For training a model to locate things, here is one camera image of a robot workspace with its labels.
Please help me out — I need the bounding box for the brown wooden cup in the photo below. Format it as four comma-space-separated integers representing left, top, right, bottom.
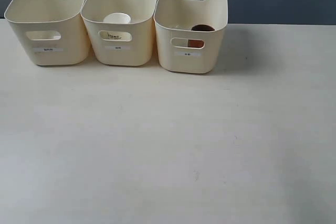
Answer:
187, 24, 215, 49

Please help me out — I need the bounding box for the white paper cup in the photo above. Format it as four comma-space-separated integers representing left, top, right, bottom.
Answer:
103, 13, 132, 41

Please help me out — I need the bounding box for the clear plastic bottle white cap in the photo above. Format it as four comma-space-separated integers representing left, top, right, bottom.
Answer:
26, 30, 61, 41

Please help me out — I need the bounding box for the middle cream plastic bin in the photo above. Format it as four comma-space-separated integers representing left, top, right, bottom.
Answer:
81, 0, 157, 67

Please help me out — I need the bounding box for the cream plastic bin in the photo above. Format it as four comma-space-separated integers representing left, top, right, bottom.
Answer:
4, 0, 90, 66
153, 0, 228, 74
81, 0, 157, 67

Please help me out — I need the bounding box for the right cream plastic bin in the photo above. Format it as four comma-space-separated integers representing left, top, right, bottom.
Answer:
153, 0, 228, 74

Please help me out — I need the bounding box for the left cream plastic bin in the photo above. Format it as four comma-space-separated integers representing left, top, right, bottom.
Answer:
4, 0, 90, 66

